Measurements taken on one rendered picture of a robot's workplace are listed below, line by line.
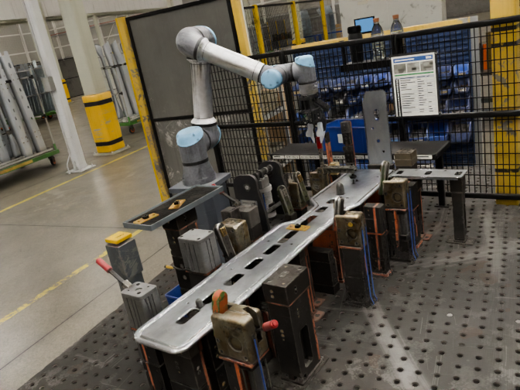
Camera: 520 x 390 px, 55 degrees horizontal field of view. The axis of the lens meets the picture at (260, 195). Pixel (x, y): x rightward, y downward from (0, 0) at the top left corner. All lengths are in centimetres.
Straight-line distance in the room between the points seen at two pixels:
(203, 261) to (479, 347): 86
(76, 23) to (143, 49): 483
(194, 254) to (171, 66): 319
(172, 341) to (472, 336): 90
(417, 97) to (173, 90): 265
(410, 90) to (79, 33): 762
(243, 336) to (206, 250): 45
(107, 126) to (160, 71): 494
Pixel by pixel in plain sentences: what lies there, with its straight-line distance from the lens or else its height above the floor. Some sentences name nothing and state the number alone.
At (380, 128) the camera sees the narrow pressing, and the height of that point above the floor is 117.
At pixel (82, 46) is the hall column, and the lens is 952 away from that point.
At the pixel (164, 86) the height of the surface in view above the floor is 135.
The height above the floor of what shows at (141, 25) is 189.
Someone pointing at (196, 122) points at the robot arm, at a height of 134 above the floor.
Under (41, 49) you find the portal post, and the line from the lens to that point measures 868.
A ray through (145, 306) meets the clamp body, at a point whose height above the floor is 102.
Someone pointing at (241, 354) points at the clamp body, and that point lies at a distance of 124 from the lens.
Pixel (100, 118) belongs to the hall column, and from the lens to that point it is 951.
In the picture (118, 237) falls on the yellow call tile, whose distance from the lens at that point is 159.
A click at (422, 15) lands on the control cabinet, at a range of 862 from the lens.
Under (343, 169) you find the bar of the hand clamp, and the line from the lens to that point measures 212.
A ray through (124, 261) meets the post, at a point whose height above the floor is 109.
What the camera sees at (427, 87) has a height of 129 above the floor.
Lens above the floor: 168
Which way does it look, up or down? 18 degrees down
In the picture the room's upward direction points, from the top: 11 degrees counter-clockwise
